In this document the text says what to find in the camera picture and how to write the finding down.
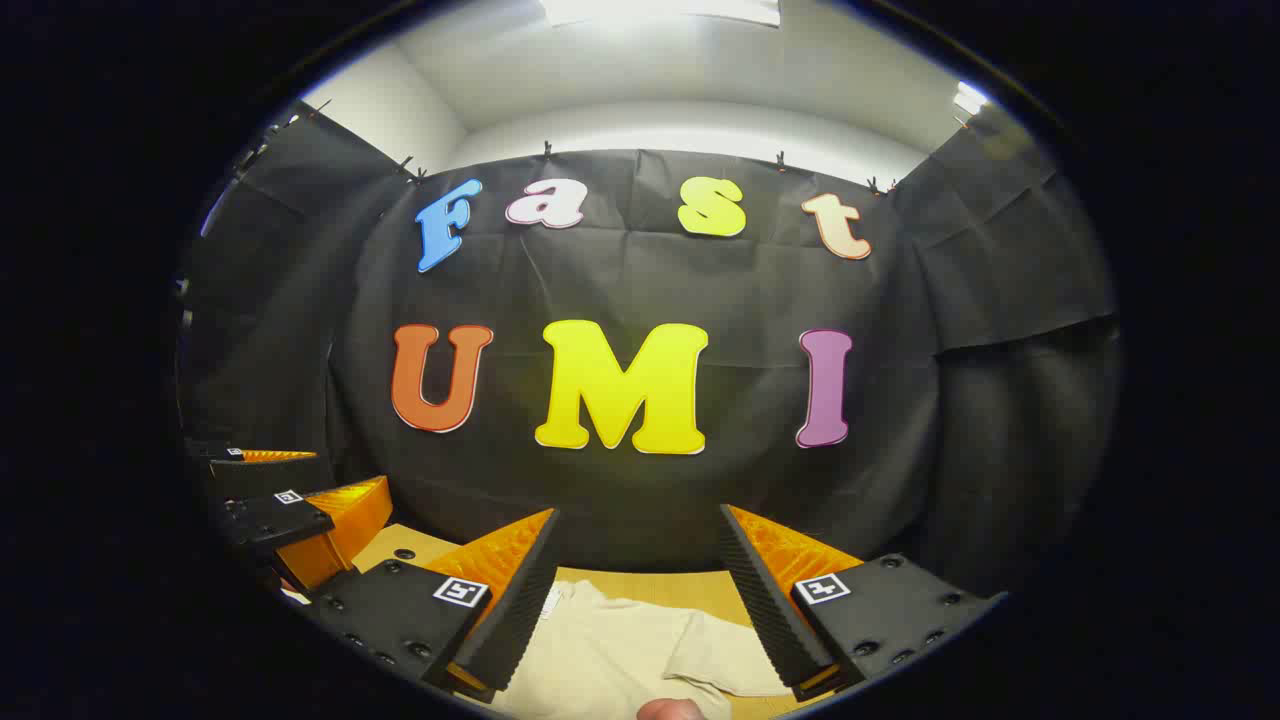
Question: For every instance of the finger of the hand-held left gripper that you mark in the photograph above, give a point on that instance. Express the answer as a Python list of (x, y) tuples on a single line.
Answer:
[(270, 478), (270, 520)]

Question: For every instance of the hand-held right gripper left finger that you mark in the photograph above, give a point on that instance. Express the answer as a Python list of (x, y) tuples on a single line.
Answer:
[(520, 610)]

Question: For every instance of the cream sweatshirt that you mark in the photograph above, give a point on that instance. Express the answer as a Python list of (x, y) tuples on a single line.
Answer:
[(620, 650)]

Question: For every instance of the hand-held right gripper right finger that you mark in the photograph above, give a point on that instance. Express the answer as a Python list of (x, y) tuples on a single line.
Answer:
[(765, 610)]

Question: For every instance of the black backdrop cloth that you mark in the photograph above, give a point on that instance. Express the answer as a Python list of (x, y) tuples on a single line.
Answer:
[(640, 280)]

